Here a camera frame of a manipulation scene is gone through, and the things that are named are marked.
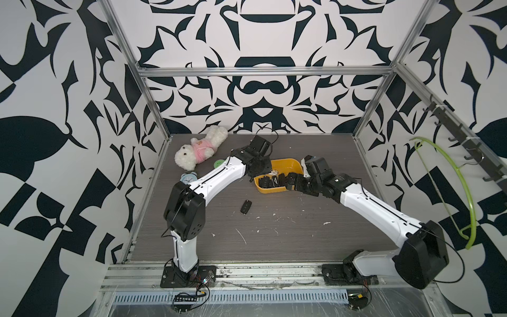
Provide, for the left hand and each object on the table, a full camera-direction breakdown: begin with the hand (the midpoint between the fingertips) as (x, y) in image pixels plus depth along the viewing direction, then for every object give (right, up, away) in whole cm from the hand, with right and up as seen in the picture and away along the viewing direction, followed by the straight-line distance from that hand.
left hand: (268, 163), depth 88 cm
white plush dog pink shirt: (-35, +6, +13) cm, 37 cm away
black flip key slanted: (-10, -20, +3) cm, 22 cm away
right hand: (+10, -7, -5) cm, 13 cm away
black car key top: (-1, -9, +8) cm, 13 cm away
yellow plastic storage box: (+8, -2, +12) cm, 15 cm away
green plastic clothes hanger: (+58, -22, -29) cm, 69 cm away
